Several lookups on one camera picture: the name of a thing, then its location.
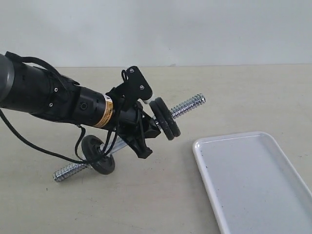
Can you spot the chrome dumbbell bar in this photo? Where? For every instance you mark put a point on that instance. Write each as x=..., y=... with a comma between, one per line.
x=180, y=109

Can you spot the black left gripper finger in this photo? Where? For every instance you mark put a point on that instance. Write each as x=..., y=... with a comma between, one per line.
x=138, y=145
x=151, y=128

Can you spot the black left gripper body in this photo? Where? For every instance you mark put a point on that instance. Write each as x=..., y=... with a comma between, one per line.
x=129, y=124

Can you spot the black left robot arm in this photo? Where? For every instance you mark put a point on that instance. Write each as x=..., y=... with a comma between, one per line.
x=33, y=86

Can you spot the white rectangular tray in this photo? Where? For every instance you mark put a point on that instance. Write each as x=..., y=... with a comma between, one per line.
x=252, y=186

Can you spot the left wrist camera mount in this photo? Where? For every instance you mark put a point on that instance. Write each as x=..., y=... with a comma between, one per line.
x=133, y=88

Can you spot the black plate far end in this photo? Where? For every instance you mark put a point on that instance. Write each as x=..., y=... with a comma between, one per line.
x=161, y=120

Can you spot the black plate end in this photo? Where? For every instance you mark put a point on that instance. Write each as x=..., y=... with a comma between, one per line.
x=161, y=120
x=99, y=161

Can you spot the black weight plate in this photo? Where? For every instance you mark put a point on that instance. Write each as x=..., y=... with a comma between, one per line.
x=168, y=116

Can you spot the black plate near end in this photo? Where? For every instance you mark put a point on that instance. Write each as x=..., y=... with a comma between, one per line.
x=99, y=161

